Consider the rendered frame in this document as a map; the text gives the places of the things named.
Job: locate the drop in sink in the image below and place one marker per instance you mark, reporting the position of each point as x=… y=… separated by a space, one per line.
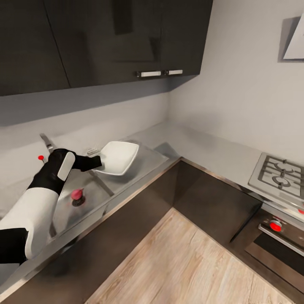
x=98 y=188

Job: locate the burner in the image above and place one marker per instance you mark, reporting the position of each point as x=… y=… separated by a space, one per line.
x=279 y=177

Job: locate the cabinet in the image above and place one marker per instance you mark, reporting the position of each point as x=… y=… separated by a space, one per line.
x=103 y=42
x=29 y=58

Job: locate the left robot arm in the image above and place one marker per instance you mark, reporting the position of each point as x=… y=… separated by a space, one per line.
x=25 y=228

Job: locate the vidalia onion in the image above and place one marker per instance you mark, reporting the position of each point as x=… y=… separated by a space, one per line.
x=77 y=194

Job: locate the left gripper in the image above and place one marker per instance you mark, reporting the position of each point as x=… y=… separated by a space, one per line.
x=91 y=163

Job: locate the bowl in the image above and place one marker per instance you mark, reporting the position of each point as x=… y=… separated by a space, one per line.
x=117 y=157

